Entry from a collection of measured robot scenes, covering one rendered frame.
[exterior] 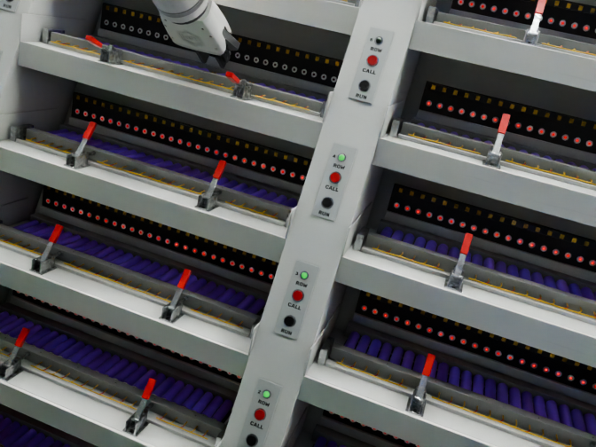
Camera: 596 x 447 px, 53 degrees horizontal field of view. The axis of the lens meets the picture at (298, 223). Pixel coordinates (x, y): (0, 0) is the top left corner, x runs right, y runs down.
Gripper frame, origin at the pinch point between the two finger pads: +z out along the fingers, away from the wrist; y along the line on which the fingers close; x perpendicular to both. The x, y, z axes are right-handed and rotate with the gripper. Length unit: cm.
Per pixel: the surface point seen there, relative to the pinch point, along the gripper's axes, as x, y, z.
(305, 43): 12.8, 11.6, 12.7
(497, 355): -34, 64, 17
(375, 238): -23.0, 38.1, 5.1
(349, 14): 9.5, 23.6, -6.5
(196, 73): -4.5, -1.6, 0.1
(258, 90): -4.6, 10.8, 0.2
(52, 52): -9.3, -28.0, -3.6
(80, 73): -11.3, -21.8, -2.4
